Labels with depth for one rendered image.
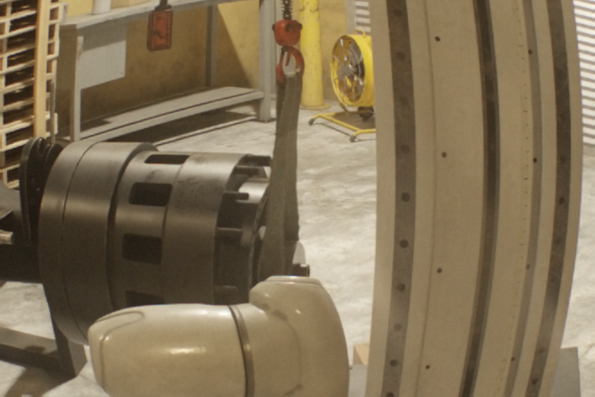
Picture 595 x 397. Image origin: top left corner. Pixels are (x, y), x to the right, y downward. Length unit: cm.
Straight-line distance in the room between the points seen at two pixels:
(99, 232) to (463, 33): 127
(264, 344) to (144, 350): 14
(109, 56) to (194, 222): 498
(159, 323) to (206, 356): 6
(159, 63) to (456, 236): 716
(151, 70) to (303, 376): 736
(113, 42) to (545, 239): 608
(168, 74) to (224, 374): 751
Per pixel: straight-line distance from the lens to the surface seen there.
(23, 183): 265
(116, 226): 252
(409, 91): 145
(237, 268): 246
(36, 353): 404
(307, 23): 884
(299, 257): 264
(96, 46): 727
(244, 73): 932
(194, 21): 883
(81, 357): 407
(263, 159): 261
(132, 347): 123
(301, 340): 126
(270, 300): 127
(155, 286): 248
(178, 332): 123
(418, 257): 150
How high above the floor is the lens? 170
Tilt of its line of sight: 15 degrees down
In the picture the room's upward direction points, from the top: 1 degrees counter-clockwise
